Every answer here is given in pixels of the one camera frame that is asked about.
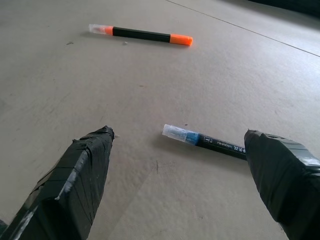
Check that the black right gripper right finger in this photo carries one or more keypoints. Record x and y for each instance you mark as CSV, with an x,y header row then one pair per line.
x,y
285,180

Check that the orange and black marker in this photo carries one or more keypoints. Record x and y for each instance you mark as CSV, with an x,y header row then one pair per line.
x,y
140,34

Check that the blue and black marker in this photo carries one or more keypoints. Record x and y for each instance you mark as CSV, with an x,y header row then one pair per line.
x,y
200,140

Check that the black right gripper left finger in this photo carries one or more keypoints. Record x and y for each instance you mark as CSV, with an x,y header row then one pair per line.
x,y
67,190

